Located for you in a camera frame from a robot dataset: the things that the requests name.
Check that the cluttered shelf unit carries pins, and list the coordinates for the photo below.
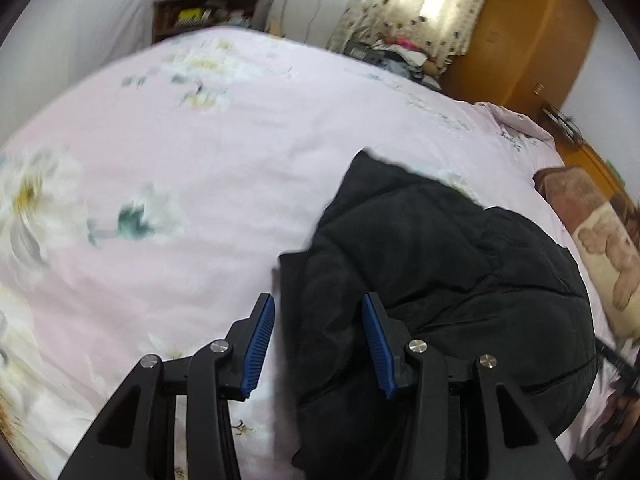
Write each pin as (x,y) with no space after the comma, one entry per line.
(210,10)

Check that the black padded jacket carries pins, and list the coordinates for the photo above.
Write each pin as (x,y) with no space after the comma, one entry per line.
(450,270)

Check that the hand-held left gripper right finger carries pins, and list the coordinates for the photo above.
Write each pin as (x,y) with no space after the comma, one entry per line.
(377,350)

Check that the wooden wardrobe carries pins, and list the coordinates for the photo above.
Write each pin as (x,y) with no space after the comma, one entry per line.
(525,35)

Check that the bear pattern pillow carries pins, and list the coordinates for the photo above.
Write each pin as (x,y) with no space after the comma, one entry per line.
(600,240)

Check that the pile of clothes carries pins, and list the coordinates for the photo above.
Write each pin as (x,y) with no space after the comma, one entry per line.
(395,57)

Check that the patterned curtain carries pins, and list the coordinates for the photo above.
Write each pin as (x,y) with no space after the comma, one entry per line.
(400,0)

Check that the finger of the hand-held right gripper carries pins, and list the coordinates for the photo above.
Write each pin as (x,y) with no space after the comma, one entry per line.
(620,365)

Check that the pink floral bed sheet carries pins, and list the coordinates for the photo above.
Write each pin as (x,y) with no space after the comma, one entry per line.
(200,185)

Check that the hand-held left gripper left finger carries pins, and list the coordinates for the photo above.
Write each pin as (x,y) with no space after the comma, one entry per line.
(257,350)

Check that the wooden headboard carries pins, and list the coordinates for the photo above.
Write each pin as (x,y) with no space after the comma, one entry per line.
(585,160)

